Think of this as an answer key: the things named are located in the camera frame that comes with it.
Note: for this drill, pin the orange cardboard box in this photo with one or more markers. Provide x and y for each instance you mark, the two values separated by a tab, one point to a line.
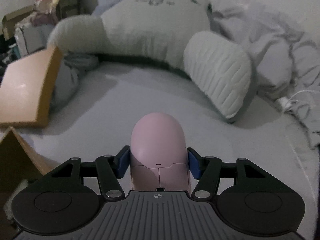
19	164

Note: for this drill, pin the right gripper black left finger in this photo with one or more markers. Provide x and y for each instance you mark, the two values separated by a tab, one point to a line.
71	195

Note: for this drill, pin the grey crumpled garment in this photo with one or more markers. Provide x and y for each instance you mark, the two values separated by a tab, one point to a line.
73	68

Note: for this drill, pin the brown cardboard box pile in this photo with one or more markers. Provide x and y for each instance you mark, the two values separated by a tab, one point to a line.
45	12

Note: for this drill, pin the pink computer mouse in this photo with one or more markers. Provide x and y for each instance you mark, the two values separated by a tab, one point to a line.
159	157

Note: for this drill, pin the light blue blanket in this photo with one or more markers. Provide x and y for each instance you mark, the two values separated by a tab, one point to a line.
101	8

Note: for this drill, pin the silver foil bag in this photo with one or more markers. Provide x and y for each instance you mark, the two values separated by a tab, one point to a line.
31	39

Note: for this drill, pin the orange box lid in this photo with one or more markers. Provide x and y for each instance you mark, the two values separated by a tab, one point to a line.
26	89

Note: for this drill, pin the grey green backrest pillow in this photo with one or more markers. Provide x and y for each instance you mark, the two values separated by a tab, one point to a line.
174	32

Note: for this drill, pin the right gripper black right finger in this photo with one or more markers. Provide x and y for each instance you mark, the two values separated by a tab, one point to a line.
246	197

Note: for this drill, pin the grey crumpled duvet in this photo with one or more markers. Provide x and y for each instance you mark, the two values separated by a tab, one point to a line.
285	57

